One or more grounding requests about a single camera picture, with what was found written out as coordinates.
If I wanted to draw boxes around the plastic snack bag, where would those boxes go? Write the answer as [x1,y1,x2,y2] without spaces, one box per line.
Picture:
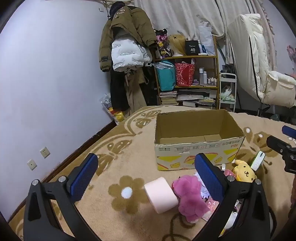
[100,93,125,126]

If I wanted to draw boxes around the blonde wig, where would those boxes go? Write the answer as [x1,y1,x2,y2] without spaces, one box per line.
[168,34,186,57]

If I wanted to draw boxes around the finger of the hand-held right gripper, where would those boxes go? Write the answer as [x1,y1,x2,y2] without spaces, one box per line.
[266,136,296,173]
[282,125,296,140]

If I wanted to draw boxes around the yellow plush dog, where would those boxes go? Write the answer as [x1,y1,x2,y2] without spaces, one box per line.
[232,159,258,183]

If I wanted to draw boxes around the brown padded coat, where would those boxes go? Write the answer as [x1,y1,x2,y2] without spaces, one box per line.
[99,6,158,73]

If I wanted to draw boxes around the white plastic bag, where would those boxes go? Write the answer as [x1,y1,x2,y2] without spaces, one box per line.
[198,25,215,55]

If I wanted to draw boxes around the group of white cosmetic bottles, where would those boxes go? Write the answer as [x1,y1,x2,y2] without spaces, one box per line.
[198,67,218,85]

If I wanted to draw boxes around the black hanging garment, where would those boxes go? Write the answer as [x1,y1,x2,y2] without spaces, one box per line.
[110,67,130,112]

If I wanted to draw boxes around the green white packet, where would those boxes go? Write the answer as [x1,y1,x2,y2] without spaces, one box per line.
[251,151,266,172]

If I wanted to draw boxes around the beige hanging trousers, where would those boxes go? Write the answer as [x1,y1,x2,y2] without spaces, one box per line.
[124,70,148,109]

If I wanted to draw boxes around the red patterned bag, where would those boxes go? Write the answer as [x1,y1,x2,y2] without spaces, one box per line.
[174,62,196,87]

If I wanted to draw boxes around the cream cushion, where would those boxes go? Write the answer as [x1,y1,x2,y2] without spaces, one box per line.
[262,71,296,108]

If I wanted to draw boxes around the pink plastic packet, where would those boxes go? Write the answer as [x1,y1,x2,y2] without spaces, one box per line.
[205,197,220,210]

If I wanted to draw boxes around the pile of magazines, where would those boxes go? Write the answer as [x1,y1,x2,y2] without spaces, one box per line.
[177,89,216,109]

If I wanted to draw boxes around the colourful printed bag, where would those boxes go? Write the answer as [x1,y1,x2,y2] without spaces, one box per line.
[155,29,173,59]

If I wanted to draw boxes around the white purple doll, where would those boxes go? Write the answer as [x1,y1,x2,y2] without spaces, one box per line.
[193,171,208,200]

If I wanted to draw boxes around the pink wall sticker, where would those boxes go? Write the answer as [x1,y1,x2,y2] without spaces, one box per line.
[287,45,296,78]

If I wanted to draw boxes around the black cardboard box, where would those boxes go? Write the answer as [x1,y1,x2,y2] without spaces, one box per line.
[184,40,200,56]

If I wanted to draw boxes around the stack of books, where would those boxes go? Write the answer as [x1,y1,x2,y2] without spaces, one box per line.
[159,91,178,106]

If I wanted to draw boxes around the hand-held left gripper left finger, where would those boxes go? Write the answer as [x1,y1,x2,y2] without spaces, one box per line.
[23,153,99,241]

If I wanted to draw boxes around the white rolling cart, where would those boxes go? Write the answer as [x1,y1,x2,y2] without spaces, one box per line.
[218,73,237,113]

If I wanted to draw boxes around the wooden shelf unit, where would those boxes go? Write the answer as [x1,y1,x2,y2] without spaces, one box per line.
[154,35,220,110]

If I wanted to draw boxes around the printed cardboard box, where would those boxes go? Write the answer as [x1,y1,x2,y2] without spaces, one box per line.
[154,109,245,172]

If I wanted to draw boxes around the pale curtain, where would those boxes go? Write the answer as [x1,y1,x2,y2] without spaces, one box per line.
[132,0,278,70]

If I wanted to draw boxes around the pink plush toy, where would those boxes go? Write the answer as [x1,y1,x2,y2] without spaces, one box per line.
[171,175,211,224]

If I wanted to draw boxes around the pink paper roll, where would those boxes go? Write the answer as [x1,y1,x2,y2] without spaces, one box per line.
[144,177,179,214]

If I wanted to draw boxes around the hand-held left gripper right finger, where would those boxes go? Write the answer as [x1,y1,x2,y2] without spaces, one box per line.
[193,153,271,241]

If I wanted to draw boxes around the white puffer jacket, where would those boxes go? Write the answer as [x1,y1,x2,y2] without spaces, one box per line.
[111,37,153,72]

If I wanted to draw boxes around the teal bag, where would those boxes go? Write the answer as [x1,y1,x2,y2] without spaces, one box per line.
[156,60,176,91]

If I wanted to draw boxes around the pale green plush toy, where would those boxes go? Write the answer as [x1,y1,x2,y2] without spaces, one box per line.
[220,86,233,100]

